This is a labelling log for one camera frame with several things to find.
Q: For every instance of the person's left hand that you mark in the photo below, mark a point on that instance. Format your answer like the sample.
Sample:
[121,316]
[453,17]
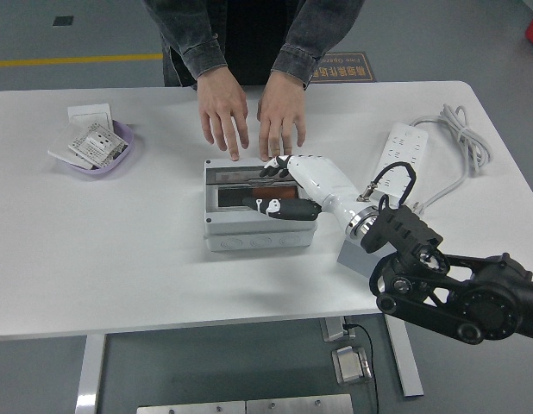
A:
[281,112]

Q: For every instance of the person's right hand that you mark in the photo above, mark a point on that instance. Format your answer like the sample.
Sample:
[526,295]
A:
[223,108]

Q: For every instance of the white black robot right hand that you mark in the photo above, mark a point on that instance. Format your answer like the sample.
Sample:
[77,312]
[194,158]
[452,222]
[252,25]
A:
[322,181]

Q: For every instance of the grey electrical box with lid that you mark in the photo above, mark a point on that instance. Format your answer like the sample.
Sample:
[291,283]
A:
[258,237]

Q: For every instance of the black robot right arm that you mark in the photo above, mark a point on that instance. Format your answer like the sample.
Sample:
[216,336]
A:
[486,302]

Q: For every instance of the person's right forearm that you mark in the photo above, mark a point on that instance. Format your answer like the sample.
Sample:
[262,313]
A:
[193,39]

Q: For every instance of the person's left forearm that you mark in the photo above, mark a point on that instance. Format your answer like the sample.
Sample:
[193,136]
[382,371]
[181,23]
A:
[314,39]

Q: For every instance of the grey cube with round hole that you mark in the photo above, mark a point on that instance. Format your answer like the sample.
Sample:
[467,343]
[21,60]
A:
[353,259]

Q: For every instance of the metal box under table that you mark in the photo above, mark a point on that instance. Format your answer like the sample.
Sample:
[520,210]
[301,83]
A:
[350,366]

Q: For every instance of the person torso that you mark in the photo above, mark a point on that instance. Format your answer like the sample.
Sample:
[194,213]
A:
[253,39]

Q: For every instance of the brown floor sign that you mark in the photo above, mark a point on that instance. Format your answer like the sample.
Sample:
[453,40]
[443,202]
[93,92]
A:
[348,69]

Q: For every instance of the white power strip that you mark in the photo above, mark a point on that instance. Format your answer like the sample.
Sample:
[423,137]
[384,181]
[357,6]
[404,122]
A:
[404,146]

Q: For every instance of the purple plastic tray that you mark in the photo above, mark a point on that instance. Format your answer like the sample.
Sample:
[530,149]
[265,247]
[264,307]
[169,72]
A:
[120,161]

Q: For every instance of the socket panel with printed film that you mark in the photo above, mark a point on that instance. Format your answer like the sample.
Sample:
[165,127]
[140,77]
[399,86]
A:
[96,144]

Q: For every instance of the yellow floor tape line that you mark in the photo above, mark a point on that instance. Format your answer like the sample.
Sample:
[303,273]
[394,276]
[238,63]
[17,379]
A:
[77,59]

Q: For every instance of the flat white cover plate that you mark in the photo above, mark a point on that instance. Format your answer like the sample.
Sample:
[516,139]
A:
[61,144]

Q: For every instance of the black floor socket cover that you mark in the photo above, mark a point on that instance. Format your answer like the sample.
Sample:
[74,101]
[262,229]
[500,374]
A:
[63,20]

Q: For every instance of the white table leg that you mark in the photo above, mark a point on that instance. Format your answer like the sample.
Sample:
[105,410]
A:
[406,366]
[90,375]

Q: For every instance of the white wall switch panel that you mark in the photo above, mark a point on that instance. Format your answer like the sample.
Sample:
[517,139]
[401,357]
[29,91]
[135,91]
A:
[89,113]

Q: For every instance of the metal bracket under table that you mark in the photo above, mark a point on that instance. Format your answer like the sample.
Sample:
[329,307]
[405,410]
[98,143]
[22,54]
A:
[333,330]

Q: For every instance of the metal base plate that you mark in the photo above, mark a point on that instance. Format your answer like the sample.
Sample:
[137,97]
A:
[191,409]
[299,405]

